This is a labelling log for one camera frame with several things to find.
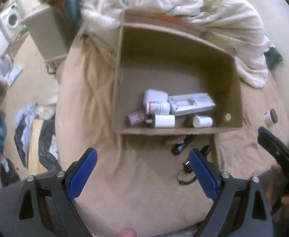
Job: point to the translucent pink hair claw clip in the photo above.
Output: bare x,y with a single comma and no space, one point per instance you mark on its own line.
137,117

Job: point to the white bottle with red band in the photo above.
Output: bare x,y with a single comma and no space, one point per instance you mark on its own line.
157,108

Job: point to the person's left hand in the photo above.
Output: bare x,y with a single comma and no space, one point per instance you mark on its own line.
127,232

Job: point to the brown cardboard box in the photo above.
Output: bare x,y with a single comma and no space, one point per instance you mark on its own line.
164,53

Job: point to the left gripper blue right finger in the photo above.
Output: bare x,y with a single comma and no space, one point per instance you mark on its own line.
239,206

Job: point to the black plastic bag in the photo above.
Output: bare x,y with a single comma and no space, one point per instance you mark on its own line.
28,129

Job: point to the person's right hand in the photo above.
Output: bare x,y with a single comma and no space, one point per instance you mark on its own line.
283,212

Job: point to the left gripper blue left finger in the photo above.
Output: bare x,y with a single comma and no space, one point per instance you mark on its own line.
32,215

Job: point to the black gadget with cord loop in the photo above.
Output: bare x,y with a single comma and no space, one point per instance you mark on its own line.
188,169

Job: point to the white earbuds case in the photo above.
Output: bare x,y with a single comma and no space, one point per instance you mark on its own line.
152,95

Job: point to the cream rumpled duvet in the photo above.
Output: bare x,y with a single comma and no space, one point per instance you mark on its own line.
235,21

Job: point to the white rectangular device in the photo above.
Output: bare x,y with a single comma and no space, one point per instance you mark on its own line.
181,105

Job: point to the white bottle with blue label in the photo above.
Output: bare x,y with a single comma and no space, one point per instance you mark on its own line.
202,122

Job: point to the teal cloth on bed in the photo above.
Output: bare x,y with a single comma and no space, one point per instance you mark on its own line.
68,18

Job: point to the black device with QR label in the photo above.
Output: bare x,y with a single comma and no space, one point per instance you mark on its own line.
179,147

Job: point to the small white bottle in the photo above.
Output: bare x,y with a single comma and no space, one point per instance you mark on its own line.
161,121

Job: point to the white washing machine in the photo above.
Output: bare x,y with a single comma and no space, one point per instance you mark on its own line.
11,22

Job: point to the beige bed sheet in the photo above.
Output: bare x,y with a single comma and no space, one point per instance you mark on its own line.
134,183

